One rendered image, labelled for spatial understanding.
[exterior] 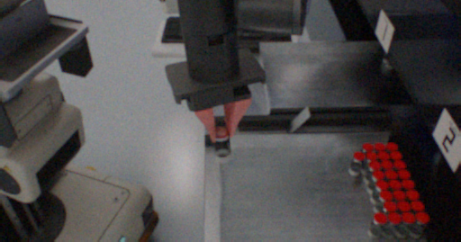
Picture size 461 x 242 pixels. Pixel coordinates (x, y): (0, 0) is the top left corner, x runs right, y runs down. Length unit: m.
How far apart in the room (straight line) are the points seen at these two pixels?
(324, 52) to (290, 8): 0.77
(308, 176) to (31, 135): 0.64
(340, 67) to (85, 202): 0.99
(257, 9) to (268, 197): 0.46
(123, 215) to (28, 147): 0.57
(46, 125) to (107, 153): 1.05
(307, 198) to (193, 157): 1.31
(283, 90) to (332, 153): 0.22
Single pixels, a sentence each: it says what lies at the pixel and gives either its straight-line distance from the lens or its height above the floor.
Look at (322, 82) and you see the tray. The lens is 1.06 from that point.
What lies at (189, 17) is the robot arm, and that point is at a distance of 0.42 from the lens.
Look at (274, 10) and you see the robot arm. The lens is 0.40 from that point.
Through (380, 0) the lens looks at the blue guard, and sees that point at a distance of 1.05.
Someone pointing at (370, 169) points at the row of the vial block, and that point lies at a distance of 0.82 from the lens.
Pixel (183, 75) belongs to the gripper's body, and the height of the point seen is 1.23.
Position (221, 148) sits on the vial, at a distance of 0.54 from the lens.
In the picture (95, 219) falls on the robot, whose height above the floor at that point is 0.28.
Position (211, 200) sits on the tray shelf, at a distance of 0.79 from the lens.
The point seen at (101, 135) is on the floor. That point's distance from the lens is 2.25.
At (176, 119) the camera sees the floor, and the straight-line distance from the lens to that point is 2.26.
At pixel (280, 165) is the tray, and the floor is 0.88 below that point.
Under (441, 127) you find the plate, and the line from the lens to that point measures 0.79.
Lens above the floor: 1.51
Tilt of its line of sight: 41 degrees down
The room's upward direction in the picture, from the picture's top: straight up
